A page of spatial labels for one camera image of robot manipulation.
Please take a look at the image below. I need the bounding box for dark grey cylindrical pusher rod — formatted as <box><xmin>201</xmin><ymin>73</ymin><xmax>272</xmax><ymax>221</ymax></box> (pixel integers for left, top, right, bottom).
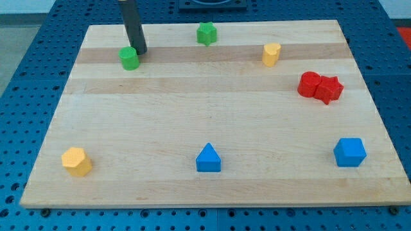
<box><xmin>118</xmin><ymin>0</ymin><xmax>147</xmax><ymax>55</ymax></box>

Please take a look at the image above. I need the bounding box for light wooden board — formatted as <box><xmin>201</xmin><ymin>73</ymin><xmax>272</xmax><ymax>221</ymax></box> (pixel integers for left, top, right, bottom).
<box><xmin>21</xmin><ymin>20</ymin><xmax>410</xmax><ymax>209</ymax></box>

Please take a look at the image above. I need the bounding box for blue pentagon house block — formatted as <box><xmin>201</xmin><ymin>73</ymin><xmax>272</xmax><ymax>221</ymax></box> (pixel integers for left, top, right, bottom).
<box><xmin>195</xmin><ymin>143</ymin><xmax>222</xmax><ymax>172</ymax></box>

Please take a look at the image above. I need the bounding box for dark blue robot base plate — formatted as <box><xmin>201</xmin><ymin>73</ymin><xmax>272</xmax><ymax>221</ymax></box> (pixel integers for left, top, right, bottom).
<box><xmin>176</xmin><ymin>0</ymin><xmax>247</xmax><ymax>12</ymax></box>

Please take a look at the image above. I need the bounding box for blue hexagon block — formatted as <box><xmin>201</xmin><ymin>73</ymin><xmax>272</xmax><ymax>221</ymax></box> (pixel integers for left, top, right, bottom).
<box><xmin>333</xmin><ymin>137</ymin><xmax>367</xmax><ymax>167</ymax></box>

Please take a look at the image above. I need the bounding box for yellow hexagon block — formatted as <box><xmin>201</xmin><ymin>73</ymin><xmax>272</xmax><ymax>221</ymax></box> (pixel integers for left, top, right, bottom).
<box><xmin>61</xmin><ymin>147</ymin><xmax>92</xmax><ymax>177</ymax></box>

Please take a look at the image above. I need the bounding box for red star block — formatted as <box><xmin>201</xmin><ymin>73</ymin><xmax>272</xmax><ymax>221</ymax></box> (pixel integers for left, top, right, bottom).
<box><xmin>313</xmin><ymin>76</ymin><xmax>344</xmax><ymax>105</ymax></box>

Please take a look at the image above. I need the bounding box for red cylinder block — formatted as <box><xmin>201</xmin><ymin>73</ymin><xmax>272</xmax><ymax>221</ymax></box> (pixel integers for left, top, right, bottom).
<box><xmin>297</xmin><ymin>71</ymin><xmax>321</xmax><ymax>98</ymax></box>

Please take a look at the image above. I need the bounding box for green cylinder block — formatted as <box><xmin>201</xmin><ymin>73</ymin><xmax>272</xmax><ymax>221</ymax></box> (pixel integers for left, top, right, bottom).
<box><xmin>118</xmin><ymin>46</ymin><xmax>140</xmax><ymax>71</ymax></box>

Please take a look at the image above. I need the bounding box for green star block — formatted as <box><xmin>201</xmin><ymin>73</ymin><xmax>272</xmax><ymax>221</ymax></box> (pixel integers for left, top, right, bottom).
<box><xmin>197</xmin><ymin>22</ymin><xmax>217</xmax><ymax>46</ymax></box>

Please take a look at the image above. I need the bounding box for yellow heart block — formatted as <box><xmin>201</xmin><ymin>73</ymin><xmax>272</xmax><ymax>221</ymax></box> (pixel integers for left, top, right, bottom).
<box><xmin>262</xmin><ymin>43</ymin><xmax>281</xmax><ymax>67</ymax></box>

